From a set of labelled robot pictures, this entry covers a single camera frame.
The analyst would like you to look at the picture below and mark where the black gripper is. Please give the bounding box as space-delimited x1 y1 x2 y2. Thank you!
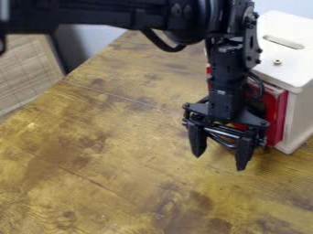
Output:
183 48 268 171

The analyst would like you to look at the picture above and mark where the black metal drawer handle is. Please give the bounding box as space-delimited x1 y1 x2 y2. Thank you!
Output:
206 128 243 150

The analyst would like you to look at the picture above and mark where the red drawer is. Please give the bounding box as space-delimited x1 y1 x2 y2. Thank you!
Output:
206 63 290 148

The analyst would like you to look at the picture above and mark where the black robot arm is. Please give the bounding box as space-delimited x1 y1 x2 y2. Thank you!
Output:
0 0 270 171

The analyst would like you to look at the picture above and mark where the white wooden box cabinet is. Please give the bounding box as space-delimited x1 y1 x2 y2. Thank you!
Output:
254 11 313 154

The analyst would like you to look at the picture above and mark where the wooden slatted panel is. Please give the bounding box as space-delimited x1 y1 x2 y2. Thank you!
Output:
0 35 64 117

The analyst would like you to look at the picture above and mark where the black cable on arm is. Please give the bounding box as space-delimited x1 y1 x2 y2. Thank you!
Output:
139 28 188 53

